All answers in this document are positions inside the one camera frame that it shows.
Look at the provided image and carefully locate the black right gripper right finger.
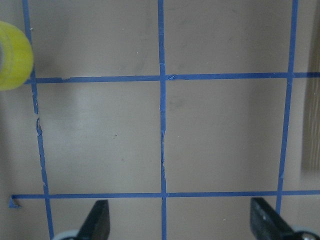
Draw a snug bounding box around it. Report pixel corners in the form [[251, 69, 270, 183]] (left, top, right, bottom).
[[249, 197, 298, 240]]

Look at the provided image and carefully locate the yellow tape roll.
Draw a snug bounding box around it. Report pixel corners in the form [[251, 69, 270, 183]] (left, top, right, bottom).
[[0, 21, 34, 91]]

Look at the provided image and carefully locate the yellow plastic basket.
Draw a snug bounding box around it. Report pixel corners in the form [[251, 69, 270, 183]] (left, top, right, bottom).
[[301, 0, 320, 175]]

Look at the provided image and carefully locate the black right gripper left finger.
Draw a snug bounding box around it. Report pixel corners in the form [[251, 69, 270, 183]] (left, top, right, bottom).
[[76, 200, 110, 240]]

